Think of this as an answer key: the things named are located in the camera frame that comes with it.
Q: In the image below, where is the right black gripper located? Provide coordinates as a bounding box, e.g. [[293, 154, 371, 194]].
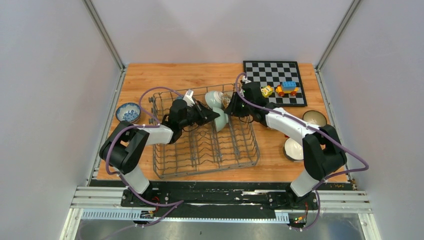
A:
[[224, 92, 254, 118]]

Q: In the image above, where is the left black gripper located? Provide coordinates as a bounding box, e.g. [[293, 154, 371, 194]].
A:
[[179, 100, 220, 129]]

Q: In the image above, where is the beige speckled bowl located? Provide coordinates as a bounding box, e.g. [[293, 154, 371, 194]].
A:
[[221, 93, 232, 109]]

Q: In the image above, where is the pale green bowl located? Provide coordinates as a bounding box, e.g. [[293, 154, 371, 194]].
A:
[[204, 90, 224, 109], [212, 107, 229, 132]]

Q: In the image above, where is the grey wire dish rack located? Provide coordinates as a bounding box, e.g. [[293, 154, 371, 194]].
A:
[[148, 83, 261, 180]]

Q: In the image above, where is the blue floral white bowl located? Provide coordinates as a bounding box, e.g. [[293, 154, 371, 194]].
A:
[[115, 102, 141, 123]]

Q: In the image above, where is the dark blue white bowl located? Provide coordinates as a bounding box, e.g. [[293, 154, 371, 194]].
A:
[[283, 138, 304, 162]]

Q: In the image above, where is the black striped bowl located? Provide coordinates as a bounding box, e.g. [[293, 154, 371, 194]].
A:
[[302, 110, 328, 127]]

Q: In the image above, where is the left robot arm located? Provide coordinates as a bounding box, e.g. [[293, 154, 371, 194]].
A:
[[99, 99, 220, 207]]

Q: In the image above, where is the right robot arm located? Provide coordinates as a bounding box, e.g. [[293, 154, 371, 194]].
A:
[[225, 82, 347, 209]]

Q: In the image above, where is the yellow toy block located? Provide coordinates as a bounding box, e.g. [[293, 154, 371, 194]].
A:
[[261, 85, 274, 98]]

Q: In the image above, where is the black white checkerboard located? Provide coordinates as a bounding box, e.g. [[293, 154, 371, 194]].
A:
[[243, 60, 308, 107]]

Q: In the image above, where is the orange blue toy car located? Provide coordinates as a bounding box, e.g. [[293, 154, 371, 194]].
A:
[[275, 81, 299, 97]]

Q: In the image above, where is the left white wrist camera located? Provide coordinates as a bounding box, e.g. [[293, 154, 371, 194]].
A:
[[183, 89, 196, 107]]

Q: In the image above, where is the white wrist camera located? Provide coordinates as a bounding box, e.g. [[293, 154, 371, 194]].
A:
[[183, 89, 196, 107], [241, 76, 252, 85]]

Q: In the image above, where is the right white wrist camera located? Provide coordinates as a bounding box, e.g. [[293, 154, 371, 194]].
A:
[[241, 76, 252, 85]]

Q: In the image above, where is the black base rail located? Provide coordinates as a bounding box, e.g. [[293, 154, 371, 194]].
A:
[[71, 180, 372, 223]]

